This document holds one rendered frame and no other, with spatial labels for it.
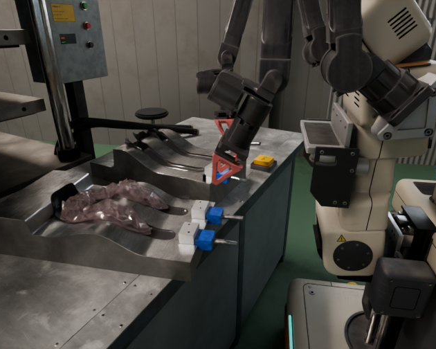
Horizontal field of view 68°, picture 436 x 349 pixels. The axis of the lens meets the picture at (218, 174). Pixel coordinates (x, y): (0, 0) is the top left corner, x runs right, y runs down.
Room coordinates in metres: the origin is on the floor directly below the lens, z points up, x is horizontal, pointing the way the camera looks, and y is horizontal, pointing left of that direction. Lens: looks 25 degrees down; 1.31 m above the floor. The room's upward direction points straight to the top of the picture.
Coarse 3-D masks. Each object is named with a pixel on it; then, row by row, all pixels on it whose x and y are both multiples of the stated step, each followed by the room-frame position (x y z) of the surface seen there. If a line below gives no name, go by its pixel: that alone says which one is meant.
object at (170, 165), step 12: (144, 132) 1.15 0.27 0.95; (156, 132) 1.17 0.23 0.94; (132, 144) 1.04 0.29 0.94; (144, 144) 1.06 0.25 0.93; (168, 144) 1.12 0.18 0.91; (156, 156) 1.03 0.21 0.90; (192, 156) 1.08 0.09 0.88; (204, 156) 1.07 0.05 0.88; (180, 168) 0.97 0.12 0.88; (192, 168) 0.97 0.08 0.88
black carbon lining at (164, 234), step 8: (72, 184) 0.80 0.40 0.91; (56, 192) 0.75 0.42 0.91; (64, 192) 0.78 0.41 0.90; (72, 192) 0.79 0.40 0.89; (56, 200) 0.74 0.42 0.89; (64, 200) 0.77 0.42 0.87; (56, 208) 0.73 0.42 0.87; (168, 208) 0.76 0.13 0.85; (176, 208) 0.77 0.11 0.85; (184, 208) 0.76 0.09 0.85; (56, 216) 0.69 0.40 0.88; (152, 232) 0.65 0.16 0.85; (160, 232) 0.66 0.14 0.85; (168, 232) 0.66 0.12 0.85
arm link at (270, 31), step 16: (272, 0) 0.64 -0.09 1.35; (288, 0) 0.64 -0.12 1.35; (272, 16) 0.64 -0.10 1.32; (288, 16) 0.64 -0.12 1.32; (272, 32) 0.64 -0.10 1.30; (288, 32) 0.63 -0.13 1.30; (272, 48) 0.63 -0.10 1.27; (288, 48) 0.63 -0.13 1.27; (272, 64) 0.63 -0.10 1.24; (288, 64) 0.63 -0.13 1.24; (288, 80) 0.62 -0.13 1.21
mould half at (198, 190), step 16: (160, 144) 1.10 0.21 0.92; (176, 144) 1.14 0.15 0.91; (96, 160) 1.09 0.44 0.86; (112, 160) 1.09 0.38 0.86; (128, 160) 0.99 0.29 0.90; (144, 160) 0.98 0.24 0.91; (176, 160) 1.04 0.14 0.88; (192, 160) 1.03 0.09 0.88; (240, 160) 1.02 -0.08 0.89; (96, 176) 1.07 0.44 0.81; (112, 176) 1.03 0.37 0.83; (128, 176) 0.99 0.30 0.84; (144, 176) 0.96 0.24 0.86; (160, 176) 0.93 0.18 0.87; (176, 176) 0.90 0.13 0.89; (192, 176) 0.89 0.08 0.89; (240, 176) 1.03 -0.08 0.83; (176, 192) 0.90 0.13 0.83; (192, 192) 0.87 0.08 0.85; (208, 192) 0.84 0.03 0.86; (224, 192) 0.92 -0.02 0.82
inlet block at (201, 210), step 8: (200, 200) 0.76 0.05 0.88; (192, 208) 0.72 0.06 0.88; (200, 208) 0.72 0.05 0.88; (208, 208) 0.74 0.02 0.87; (216, 208) 0.74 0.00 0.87; (192, 216) 0.71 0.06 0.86; (200, 216) 0.71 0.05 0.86; (208, 216) 0.71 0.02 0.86; (216, 216) 0.71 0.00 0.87; (224, 216) 0.72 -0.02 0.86; (232, 216) 0.72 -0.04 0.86; (240, 216) 0.71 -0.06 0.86
